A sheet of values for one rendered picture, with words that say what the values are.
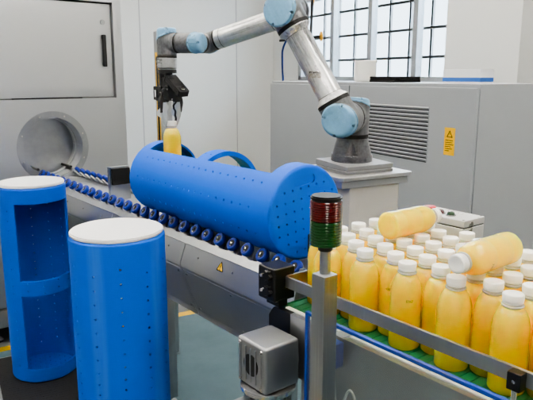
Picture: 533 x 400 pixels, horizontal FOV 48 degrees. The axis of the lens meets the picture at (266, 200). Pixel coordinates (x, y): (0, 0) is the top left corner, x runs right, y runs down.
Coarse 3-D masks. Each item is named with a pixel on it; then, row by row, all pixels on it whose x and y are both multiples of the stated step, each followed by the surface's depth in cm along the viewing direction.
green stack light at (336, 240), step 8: (312, 224) 116; (320, 224) 115; (328, 224) 115; (336, 224) 115; (312, 232) 117; (320, 232) 115; (328, 232) 115; (336, 232) 115; (312, 240) 117; (320, 240) 115; (328, 240) 115; (336, 240) 116
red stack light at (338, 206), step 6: (312, 204) 116; (318, 204) 114; (324, 204) 114; (330, 204) 114; (336, 204) 114; (342, 204) 116; (312, 210) 116; (318, 210) 115; (324, 210) 114; (330, 210) 114; (336, 210) 115; (342, 210) 117; (312, 216) 116; (318, 216) 115; (324, 216) 114; (330, 216) 114; (336, 216) 115; (342, 216) 117; (318, 222) 115; (324, 222) 114; (330, 222) 114
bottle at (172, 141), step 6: (168, 126) 229; (174, 126) 229; (168, 132) 228; (174, 132) 228; (168, 138) 228; (174, 138) 228; (180, 138) 230; (168, 144) 228; (174, 144) 229; (180, 144) 231; (168, 150) 229; (174, 150) 229; (180, 150) 231
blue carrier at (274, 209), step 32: (160, 160) 219; (192, 160) 206; (160, 192) 216; (192, 192) 198; (224, 192) 184; (256, 192) 173; (288, 192) 171; (224, 224) 188; (256, 224) 173; (288, 224) 172; (288, 256) 175
